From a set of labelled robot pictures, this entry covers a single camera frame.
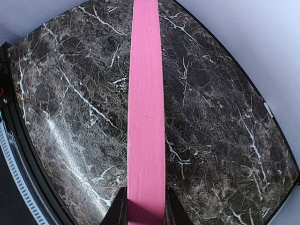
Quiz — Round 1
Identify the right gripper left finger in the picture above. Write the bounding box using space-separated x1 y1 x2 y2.
100 187 128 225

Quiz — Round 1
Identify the white slotted cable duct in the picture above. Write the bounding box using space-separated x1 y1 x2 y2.
0 118 49 225

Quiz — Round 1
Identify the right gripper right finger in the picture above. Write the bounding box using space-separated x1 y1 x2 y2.
165 187 191 225

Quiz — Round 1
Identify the pink wooden picture frame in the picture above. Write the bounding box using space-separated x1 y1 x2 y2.
127 0 165 225

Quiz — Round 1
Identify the black front rail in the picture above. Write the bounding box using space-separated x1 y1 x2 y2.
0 43 77 225

